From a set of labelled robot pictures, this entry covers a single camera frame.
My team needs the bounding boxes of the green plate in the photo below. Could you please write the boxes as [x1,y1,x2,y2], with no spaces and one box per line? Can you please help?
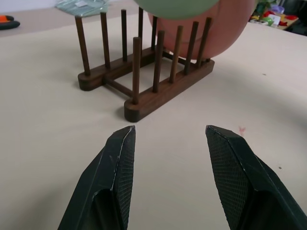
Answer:
[132,0,221,20]

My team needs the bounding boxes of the dark wooden dish rack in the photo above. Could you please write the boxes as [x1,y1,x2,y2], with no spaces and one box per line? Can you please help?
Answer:
[74,6,215,120]

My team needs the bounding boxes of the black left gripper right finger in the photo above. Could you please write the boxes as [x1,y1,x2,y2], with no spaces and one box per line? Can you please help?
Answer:
[205,124,307,230]

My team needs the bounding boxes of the orange and black tool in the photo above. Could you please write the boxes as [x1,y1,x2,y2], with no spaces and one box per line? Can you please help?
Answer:
[0,15,21,31]

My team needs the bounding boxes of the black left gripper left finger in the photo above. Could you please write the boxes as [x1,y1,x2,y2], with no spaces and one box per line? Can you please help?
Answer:
[57,125,137,230]

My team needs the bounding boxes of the pale green folded cloth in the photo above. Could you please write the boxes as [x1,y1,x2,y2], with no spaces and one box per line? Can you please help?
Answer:
[54,0,111,17]

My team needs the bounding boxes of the pink plate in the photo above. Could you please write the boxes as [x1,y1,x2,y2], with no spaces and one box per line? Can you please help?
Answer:
[146,0,258,60]

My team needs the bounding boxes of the colourful clutter pile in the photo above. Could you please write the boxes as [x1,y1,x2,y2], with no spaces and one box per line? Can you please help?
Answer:
[249,0,300,30]

